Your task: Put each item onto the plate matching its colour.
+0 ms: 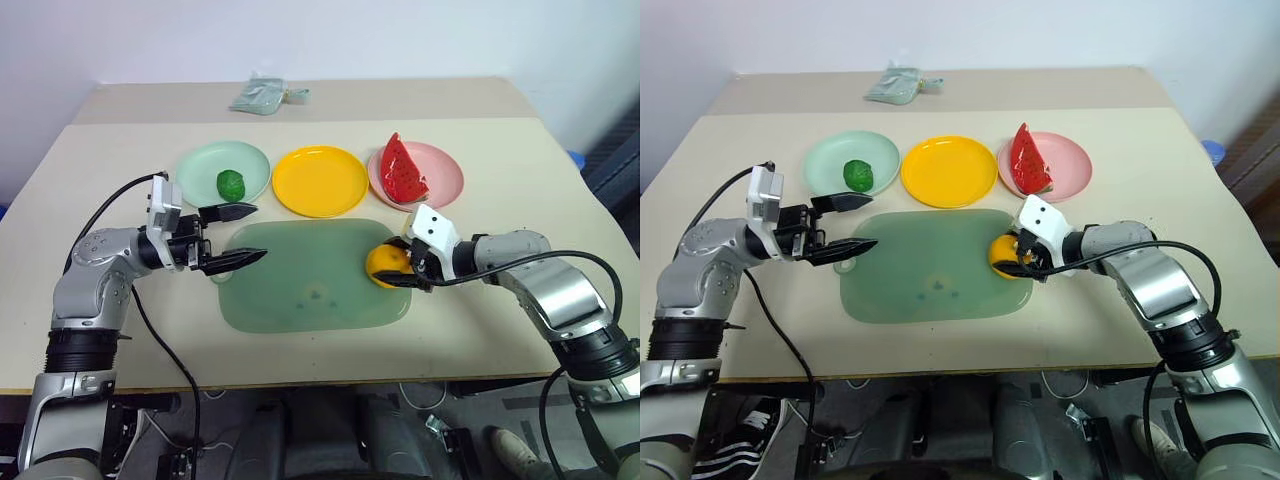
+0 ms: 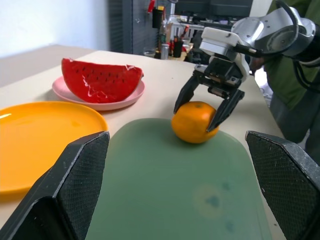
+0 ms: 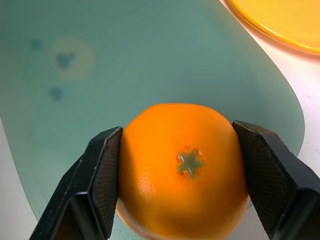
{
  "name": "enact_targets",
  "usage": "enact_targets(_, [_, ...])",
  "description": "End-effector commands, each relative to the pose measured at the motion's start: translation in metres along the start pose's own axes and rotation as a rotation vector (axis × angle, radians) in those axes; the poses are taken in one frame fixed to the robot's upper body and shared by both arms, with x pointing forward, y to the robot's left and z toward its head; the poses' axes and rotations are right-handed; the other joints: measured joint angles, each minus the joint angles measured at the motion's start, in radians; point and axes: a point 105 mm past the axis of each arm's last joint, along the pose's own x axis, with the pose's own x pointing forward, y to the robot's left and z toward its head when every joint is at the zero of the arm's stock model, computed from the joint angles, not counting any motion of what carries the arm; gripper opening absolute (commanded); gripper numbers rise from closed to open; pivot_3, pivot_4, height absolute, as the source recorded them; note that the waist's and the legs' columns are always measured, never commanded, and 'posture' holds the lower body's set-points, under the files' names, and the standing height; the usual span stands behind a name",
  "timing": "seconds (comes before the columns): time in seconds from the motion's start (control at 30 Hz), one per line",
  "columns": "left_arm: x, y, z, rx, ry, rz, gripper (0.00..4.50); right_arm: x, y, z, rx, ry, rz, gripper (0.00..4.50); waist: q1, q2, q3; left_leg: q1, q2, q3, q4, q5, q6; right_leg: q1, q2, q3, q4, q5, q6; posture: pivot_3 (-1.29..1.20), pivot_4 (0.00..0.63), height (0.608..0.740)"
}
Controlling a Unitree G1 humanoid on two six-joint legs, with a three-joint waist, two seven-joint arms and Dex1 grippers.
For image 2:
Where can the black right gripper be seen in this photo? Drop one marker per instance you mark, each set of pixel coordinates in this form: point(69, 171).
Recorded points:
point(222, 72)

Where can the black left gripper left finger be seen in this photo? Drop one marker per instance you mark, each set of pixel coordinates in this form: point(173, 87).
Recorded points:
point(50, 190)

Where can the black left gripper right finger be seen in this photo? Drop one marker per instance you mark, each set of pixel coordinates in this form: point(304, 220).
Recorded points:
point(290, 180)

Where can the orange mandarin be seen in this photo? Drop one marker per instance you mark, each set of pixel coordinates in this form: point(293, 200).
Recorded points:
point(192, 122)

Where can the orange plate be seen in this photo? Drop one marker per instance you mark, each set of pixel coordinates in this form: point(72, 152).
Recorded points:
point(37, 137)

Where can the green plate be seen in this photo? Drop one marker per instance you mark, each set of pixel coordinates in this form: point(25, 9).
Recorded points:
point(162, 175)

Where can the pink plate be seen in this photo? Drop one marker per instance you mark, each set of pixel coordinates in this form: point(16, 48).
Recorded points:
point(60, 91)

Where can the black pen holder cup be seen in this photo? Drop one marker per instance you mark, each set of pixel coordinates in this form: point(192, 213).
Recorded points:
point(178, 49)

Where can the silver metal can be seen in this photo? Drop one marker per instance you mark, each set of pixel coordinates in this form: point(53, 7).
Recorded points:
point(165, 51)

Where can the clear glass bowl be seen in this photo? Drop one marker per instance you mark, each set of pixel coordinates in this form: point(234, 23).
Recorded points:
point(149, 51)

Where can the clear plastic bottle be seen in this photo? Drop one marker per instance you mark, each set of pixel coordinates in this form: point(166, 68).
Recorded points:
point(163, 32)

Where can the person in green jacket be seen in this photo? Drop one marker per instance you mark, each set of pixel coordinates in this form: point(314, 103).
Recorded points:
point(287, 82)

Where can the black computer monitor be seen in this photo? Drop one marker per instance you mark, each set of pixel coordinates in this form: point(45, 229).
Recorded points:
point(215, 7)

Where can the black box with yellow label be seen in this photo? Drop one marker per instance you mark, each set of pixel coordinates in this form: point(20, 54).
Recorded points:
point(157, 18)

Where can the dark grey pegboard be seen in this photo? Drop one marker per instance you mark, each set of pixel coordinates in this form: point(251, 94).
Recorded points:
point(140, 25)

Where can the red watermelon slice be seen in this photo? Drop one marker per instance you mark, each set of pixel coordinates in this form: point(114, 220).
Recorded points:
point(100, 80)

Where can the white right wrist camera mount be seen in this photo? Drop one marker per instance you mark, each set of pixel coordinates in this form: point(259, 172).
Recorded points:
point(217, 37)

